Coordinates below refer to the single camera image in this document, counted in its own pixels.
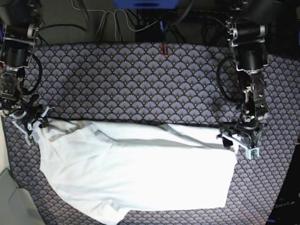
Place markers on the red table clamp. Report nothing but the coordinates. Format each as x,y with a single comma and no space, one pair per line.
164,49

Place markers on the white T-shirt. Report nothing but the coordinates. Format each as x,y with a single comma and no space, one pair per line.
106,169

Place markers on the patterned purple table cloth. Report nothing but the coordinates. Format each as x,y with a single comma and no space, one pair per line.
135,83

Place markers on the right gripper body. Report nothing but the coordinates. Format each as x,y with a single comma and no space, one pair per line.
29,124

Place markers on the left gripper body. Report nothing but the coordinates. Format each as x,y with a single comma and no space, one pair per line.
243,135

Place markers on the black power adapter box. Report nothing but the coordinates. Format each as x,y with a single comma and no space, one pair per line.
152,34

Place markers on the blue box overhead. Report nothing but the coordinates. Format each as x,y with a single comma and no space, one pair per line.
146,4

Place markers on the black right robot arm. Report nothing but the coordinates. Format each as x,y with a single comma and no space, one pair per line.
20,20

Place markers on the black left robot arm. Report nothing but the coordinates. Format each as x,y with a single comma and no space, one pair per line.
247,30

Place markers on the black case with logo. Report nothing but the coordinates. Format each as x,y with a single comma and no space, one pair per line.
286,210

